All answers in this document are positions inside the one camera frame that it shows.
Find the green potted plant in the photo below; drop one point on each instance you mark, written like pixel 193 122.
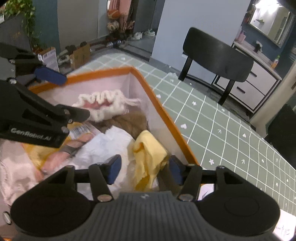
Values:
pixel 25 14

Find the white paper sheet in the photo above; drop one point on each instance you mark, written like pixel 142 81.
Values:
pixel 285 226

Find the small white paper scrap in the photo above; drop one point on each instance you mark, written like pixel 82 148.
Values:
pixel 172 75

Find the yellow snack packet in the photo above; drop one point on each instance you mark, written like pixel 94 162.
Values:
pixel 53 160

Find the black chair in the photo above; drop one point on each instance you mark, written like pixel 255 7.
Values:
pixel 284 125
pixel 215 53

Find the grey cabinet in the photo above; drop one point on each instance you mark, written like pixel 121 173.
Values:
pixel 13 32

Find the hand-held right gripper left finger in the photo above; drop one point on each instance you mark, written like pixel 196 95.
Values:
pixel 114 170

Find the white vanity cabinet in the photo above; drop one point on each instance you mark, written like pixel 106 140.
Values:
pixel 252 83

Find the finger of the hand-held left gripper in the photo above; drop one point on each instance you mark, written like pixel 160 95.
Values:
pixel 49 76
pixel 76 114

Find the pink bottle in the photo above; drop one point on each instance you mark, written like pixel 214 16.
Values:
pixel 241 37

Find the brown cardboard box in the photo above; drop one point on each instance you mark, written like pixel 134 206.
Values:
pixel 79 56

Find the orange-rimmed white fabric bin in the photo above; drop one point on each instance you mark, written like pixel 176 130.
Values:
pixel 161 120

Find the yellow cloth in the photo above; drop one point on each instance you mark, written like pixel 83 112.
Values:
pixel 150 150

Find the white shoes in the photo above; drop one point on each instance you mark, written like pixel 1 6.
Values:
pixel 143 34

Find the framed wall mirror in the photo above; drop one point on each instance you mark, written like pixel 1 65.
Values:
pixel 270 23

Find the white carton box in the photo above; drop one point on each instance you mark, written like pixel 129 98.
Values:
pixel 49 59

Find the pink bags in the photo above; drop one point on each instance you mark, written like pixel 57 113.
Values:
pixel 119 8

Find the white ruffled crochet pouch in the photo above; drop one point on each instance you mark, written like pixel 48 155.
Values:
pixel 104 102

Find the white tissue sheet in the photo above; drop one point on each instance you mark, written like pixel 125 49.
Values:
pixel 108 148

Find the green checked tablecloth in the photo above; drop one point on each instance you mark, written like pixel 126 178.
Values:
pixel 219 129

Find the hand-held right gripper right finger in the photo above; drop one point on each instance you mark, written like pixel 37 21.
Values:
pixel 175 171

